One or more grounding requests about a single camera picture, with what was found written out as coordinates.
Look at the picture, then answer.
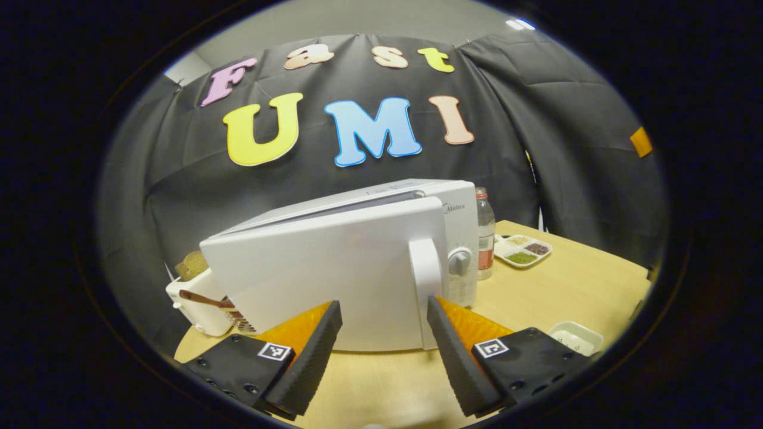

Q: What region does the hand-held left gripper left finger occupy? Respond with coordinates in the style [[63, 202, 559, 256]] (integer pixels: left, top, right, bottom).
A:
[[179, 300, 343, 418]]

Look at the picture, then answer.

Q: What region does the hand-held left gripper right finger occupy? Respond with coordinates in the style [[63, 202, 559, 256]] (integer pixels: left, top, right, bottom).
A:
[[426, 296, 597, 418]]

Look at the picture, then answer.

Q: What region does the white microwave oven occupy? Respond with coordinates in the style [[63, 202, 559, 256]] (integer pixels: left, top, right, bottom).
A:
[[200, 179, 480, 352]]

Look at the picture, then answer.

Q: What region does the black backdrop cloth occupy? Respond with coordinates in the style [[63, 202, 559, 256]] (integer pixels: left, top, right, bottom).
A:
[[98, 30, 668, 358]]

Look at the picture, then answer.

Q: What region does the small white square plate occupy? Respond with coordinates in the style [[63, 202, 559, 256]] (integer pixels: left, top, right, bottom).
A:
[[547, 321, 605, 358]]

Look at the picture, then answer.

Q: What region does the white toaster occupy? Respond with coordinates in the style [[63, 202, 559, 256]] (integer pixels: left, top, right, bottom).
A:
[[166, 268, 234, 338]]

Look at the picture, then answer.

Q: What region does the brown wooden spoon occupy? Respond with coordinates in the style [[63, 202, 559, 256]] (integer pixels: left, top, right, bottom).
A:
[[179, 290, 237, 311]]

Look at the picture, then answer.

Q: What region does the clear bottle with red label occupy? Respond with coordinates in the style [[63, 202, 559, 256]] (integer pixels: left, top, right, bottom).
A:
[[475, 188, 497, 281]]

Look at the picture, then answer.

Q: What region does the white divided spice tray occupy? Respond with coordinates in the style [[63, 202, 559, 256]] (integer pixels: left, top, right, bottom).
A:
[[494, 234, 554, 269]]

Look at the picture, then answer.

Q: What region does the brown toast slice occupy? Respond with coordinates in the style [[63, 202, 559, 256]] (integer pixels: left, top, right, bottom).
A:
[[175, 250, 210, 282]]

